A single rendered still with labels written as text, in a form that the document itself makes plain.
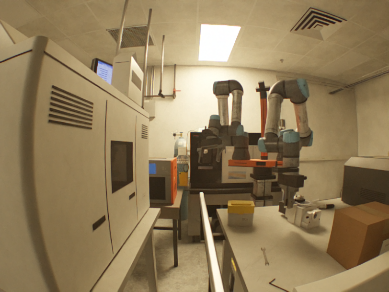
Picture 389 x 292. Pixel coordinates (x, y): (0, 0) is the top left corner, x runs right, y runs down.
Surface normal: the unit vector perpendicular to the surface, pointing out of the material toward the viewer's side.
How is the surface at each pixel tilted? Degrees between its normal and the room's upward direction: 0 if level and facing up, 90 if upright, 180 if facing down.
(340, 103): 90
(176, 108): 90
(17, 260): 90
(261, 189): 90
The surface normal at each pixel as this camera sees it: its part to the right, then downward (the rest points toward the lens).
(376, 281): 0.01, 0.00
